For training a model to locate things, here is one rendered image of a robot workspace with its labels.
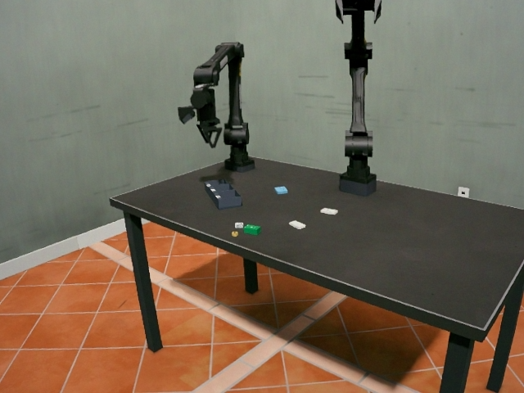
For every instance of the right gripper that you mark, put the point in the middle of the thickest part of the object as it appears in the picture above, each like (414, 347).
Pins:
(204, 127)

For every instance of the green 9v battery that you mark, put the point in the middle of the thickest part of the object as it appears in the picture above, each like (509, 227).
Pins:
(251, 229)

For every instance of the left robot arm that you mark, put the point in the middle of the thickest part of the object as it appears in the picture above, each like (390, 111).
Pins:
(358, 50)

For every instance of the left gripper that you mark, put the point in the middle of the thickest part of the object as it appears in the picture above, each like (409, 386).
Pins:
(352, 7)

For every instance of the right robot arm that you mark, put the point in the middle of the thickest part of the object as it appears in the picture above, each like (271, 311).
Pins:
(208, 72)

